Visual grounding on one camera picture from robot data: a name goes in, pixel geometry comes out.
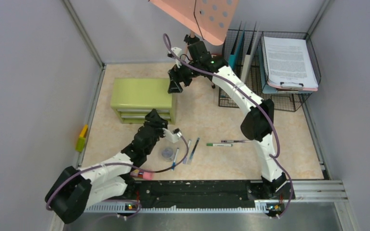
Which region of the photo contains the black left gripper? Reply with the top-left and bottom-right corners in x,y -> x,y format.
144,108 -> 169,154

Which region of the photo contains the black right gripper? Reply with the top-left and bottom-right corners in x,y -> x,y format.
168,58 -> 200,94

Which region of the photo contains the green metal drawer box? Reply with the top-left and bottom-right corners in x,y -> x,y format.
110,78 -> 177,124

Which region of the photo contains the teal file folder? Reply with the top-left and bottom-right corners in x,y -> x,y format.
228,22 -> 245,70

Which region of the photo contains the grey white file folder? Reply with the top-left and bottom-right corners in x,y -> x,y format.
240,21 -> 260,83

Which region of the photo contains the light blue clipboard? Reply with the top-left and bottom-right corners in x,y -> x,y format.
257,45 -> 313,94

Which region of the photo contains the black wire mesh file rack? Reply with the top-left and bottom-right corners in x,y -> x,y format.
223,31 -> 321,112

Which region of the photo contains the pink clipboard with papers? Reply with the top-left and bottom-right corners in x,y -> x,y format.
262,36 -> 318,91

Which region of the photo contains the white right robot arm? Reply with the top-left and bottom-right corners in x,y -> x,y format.
165,41 -> 287,198

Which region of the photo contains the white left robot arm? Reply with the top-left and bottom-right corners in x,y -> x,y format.
44,109 -> 183,224

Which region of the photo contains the clear jar of paperclips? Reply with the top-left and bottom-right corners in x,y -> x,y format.
161,147 -> 175,162

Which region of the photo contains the teal gel pen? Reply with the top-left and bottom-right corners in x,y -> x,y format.
187,137 -> 200,165

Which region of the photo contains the blue white marker pen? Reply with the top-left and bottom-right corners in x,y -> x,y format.
171,148 -> 180,171

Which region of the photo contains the grey white marker pen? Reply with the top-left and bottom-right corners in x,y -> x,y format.
182,139 -> 192,164

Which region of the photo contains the pink capped tube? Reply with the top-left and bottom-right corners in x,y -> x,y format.
130,169 -> 154,180

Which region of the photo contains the dark purple pen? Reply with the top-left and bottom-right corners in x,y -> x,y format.
221,140 -> 251,143

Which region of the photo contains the pink perforated board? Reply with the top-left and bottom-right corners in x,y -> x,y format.
151,0 -> 239,46

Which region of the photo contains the green white marker pen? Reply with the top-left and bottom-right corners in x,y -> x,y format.
206,143 -> 233,147

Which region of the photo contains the yellow green toy block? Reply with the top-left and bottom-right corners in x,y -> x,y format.
75,124 -> 88,152

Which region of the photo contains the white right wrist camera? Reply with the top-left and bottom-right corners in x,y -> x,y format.
167,47 -> 183,68

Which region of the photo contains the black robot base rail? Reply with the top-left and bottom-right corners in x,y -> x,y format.
104,179 -> 296,211

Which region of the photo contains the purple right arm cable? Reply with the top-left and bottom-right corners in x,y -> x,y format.
162,33 -> 294,219

